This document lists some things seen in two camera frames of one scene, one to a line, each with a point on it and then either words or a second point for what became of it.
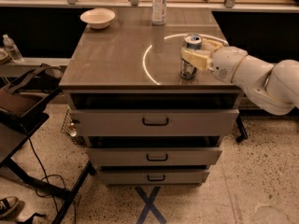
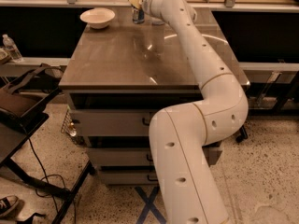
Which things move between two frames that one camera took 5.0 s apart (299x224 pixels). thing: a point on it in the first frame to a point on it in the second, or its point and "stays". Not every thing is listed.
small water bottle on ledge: [12, 49] stays
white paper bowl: [98, 18] stays
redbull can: [191, 41] to [137, 15]
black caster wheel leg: [243, 134] stays
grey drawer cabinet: [143, 124] stays
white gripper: [224, 63] to [144, 4]
